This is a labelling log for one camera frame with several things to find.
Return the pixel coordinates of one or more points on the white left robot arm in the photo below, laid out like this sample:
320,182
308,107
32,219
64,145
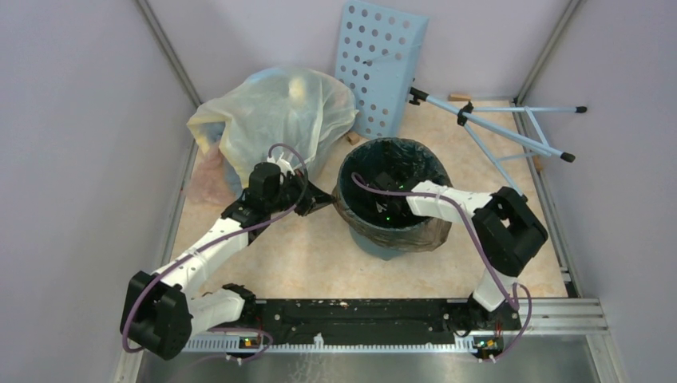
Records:
162,309

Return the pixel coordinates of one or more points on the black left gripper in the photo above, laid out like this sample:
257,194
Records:
312,199

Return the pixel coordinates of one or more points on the small wooden block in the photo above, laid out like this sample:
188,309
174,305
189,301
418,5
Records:
459,97
353,138

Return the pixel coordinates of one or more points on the light blue perforated panel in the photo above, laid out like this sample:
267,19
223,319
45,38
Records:
377,58

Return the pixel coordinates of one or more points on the translucent white plastic bag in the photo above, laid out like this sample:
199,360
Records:
302,108

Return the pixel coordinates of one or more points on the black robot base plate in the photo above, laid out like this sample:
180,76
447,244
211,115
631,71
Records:
375,322

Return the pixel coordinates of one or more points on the teal plastic trash bin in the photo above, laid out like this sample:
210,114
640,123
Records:
386,248

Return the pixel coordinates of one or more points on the pink plastic bag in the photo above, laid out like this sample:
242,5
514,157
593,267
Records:
207,183

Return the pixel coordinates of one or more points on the white toothed cable rail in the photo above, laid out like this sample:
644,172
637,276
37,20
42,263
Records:
211,343

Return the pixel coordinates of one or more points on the light blue folding stand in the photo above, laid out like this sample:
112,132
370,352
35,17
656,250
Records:
464,113

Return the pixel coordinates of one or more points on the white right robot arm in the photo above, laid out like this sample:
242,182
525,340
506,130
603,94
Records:
504,230

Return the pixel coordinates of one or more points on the dark grey trash bag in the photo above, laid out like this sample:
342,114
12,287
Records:
394,211

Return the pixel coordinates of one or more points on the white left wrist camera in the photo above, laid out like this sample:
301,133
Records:
286,160

